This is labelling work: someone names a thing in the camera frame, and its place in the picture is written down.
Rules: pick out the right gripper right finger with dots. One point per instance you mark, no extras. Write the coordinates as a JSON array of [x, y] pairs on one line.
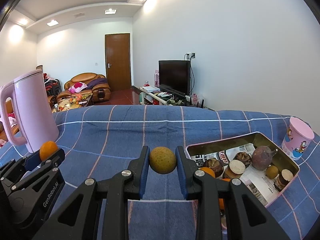
[[246, 217]]

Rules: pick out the brown wooden door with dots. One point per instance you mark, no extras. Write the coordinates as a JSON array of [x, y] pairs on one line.
[[118, 61]]

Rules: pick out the pink cartoon cup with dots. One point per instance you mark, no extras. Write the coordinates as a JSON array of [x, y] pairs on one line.
[[297, 138]]

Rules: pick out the brown leather sofa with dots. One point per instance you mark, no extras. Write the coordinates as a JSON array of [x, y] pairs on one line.
[[85, 83]]

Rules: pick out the black rack with clothes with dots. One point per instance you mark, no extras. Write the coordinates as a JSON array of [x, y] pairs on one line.
[[52, 86]]

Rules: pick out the black flat television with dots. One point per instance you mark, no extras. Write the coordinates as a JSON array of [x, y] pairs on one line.
[[174, 76]]

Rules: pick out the wall power socket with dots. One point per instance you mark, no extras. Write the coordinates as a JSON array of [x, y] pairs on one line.
[[190, 56]]

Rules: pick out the orange tangerine in tin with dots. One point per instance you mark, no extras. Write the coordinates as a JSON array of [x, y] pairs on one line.
[[208, 171]]

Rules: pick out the white tv stand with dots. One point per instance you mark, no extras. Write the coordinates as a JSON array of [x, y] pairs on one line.
[[150, 96]]

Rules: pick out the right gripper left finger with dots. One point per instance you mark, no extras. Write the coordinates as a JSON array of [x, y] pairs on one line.
[[78, 217]]

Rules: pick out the large purple round fruit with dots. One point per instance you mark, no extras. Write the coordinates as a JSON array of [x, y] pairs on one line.
[[262, 157]]

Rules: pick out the small yellow-green round fruit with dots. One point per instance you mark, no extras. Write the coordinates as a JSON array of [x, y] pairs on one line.
[[271, 172]]

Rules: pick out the orange tangerine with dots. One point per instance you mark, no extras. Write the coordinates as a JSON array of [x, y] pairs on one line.
[[47, 149], [208, 171]]

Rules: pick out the printed paper liner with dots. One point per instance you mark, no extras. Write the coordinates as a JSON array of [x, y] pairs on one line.
[[257, 181]]

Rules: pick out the pink electric kettle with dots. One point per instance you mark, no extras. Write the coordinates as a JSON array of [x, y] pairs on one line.
[[31, 109]]

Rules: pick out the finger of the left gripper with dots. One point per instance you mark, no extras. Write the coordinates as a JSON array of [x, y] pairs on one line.
[[39, 172], [16, 169]]

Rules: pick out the dark brown mangosteen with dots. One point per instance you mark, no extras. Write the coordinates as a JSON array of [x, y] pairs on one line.
[[215, 166]]

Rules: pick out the pink metal tin box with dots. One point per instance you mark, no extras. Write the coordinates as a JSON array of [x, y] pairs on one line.
[[281, 160]]

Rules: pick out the wooden coffee table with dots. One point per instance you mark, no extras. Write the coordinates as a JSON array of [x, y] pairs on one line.
[[74, 102]]

